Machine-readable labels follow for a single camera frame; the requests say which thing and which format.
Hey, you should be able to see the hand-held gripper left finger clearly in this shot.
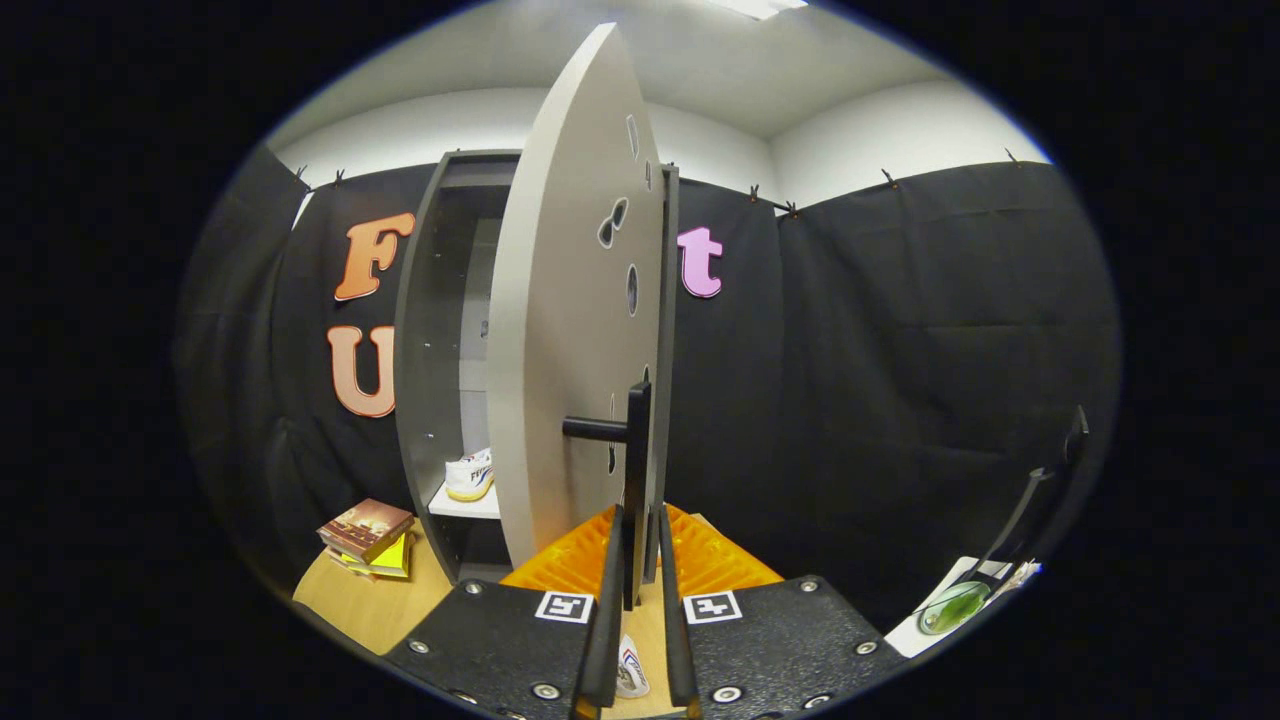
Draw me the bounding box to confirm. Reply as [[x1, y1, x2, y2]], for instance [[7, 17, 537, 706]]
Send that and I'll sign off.
[[385, 505, 626, 720]]

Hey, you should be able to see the white sneaker shoe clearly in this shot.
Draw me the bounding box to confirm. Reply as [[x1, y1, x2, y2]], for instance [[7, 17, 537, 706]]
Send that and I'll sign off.
[[445, 447, 496, 503], [615, 633, 651, 699]]

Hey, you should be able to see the black stand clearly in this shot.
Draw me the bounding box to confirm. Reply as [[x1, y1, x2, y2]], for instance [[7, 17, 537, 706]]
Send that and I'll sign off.
[[960, 405, 1091, 591]]

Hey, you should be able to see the dark grey shoe cabinet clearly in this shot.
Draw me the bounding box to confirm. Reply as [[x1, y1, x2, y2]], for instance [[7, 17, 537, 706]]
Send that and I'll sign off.
[[393, 148, 681, 586]]

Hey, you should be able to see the black door handle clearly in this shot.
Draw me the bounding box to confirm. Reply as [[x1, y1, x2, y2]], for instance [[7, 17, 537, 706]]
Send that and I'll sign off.
[[562, 381, 653, 611]]

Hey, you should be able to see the black backdrop cloth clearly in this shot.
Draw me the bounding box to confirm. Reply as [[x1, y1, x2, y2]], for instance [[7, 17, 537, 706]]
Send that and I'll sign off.
[[175, 145, 1121, 641]]

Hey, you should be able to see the yellow book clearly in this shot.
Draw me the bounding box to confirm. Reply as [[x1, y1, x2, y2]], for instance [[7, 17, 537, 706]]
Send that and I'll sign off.
[[340, 533, 414, 581]]

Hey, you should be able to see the row of black cloth clips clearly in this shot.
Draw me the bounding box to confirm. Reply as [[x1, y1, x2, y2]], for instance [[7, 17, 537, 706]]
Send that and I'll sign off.
[[295, 148, 1021, 219]]

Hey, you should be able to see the brown book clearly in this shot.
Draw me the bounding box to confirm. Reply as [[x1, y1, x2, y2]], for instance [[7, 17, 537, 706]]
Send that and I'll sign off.
[[316, 498, 416, 563]]

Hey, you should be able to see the rectangular ceiling light panel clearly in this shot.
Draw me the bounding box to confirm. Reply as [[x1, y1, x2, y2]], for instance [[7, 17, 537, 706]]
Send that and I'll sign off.
[[715, 0, 809, 21]]

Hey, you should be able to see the green glass object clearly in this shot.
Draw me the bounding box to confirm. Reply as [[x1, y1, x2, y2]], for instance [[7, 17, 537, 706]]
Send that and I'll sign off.
[[917, 580, 993, 636]]

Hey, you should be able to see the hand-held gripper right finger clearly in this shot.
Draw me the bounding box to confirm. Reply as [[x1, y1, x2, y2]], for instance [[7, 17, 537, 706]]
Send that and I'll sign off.
[[658, 503, 906, 720]]

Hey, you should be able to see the beige shoe cabinet door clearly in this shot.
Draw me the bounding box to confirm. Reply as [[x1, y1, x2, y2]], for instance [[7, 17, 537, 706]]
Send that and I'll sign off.
[[486, 22, 669, 571]]

